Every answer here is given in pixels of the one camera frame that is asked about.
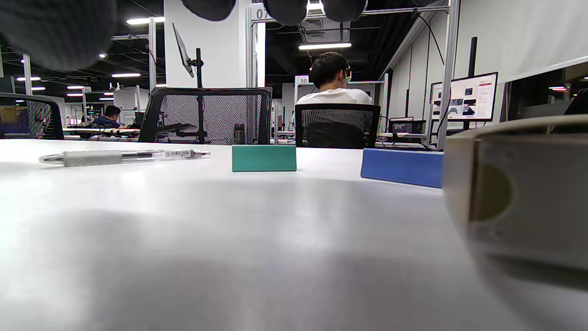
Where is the person's right hand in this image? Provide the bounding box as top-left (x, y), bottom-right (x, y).
top-left (0, 0), bottom-right (368, 72)

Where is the clear grey-grip gel pen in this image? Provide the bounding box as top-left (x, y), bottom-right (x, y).
top-left (39, 148), bottom-right (211, 167)

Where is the green binder clip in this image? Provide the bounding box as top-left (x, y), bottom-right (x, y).
top-left (232, 145), bottom-right (297, 172)

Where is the blue binder clip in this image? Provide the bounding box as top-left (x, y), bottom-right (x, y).
top-left (361, 148), bottom-right (445, 188)

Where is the kraft pull-out pencil case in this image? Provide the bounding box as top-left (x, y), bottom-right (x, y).
top-left (442, 115), bottom-right (588, 273)

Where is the tilted monitor on arm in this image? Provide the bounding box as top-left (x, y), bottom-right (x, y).
top-left (172, 23), bottom-right (205, 89)

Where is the black mesh armchair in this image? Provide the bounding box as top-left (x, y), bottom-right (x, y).
top-left (139, 87), bottom-right (272, 145)

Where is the black mesh swivel chair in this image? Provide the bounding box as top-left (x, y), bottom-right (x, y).
top-left (294, 103), bottom-right (381, 149)

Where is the black desktop monitor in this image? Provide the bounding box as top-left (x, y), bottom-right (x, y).
top-left (430, 72), bottom-right (499, 123)

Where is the aluminium frame post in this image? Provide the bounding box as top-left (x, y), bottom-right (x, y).
top-left (436, 0), bottom-right (461, 150)

